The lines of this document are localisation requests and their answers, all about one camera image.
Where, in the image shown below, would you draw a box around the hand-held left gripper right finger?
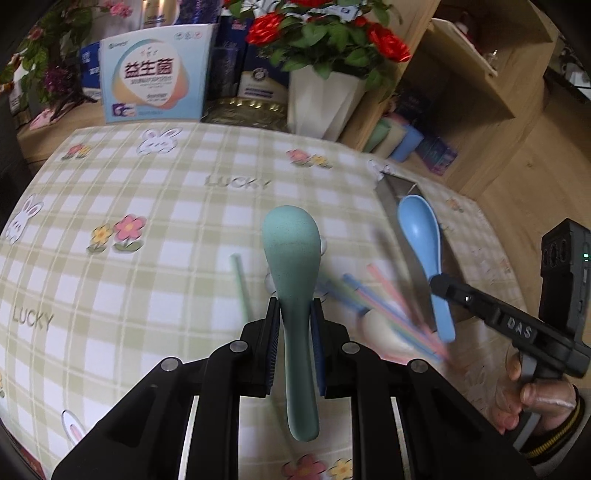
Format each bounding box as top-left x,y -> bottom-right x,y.
310,298 -> 539,480

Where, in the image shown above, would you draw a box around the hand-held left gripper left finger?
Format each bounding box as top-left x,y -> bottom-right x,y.
51,295 -> 282,480

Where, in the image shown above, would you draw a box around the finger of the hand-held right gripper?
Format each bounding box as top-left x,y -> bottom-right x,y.
429,273 -> 546,352

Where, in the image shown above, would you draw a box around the green chopstick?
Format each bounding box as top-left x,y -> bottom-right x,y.
230,253 -> 253,325

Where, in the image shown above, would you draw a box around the cream spoon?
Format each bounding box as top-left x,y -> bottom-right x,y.
361,308 -> 417,366

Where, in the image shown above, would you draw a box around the blue chopstick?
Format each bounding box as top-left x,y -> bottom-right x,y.
342,272 -> 444,363

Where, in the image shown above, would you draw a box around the pink chopstick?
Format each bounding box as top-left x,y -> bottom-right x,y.
366,263 -> 452,363

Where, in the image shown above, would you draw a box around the green spoon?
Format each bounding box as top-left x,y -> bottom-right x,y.
261,204 -> 323,442

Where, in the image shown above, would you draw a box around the blue spoon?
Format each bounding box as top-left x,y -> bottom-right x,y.
397,194 -> 457,343

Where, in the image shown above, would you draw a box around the stainless steel utensil tray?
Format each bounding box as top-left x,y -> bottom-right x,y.
376,173 -> 455,334

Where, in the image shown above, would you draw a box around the person's right forearm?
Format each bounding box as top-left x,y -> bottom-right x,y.
524,382 -> 591,462

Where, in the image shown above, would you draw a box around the person's right hand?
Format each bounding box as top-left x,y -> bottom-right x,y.
489,353 -> 578,437

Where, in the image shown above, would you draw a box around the checkered printed tablecloth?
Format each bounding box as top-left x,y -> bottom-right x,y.
0,121 -> 532,480

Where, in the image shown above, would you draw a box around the purple box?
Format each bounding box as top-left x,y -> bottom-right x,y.
418,136 -> 460,177

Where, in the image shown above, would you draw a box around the blue cup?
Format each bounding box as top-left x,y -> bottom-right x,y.
390,124 -> 424,163

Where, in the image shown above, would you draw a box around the beige cup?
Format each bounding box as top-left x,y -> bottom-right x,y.
383,115 -> 408,160

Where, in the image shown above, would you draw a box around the green cup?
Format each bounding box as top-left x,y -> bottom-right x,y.
362,117 -> 393,155

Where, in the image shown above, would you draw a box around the wooden shelf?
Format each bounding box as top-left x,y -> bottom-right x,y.
339,0 -> 571,155

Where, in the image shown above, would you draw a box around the gold tin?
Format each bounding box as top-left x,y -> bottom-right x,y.
203,96 -> 291,133

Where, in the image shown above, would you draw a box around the red roses in white pot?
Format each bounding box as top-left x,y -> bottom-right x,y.
222,0 -> 413,142

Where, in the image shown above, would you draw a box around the dark blue flower pot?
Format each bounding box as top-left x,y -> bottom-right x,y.
236,44 -> 293,100

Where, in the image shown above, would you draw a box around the light blue printed box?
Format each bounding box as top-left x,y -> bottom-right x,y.
99,24 -> 219,124

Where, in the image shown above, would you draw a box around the purple flower bunch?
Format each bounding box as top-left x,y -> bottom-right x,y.
44,65 -> 89,99

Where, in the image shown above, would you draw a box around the pink flower plant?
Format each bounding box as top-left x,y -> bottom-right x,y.
0,0 -> 139,116

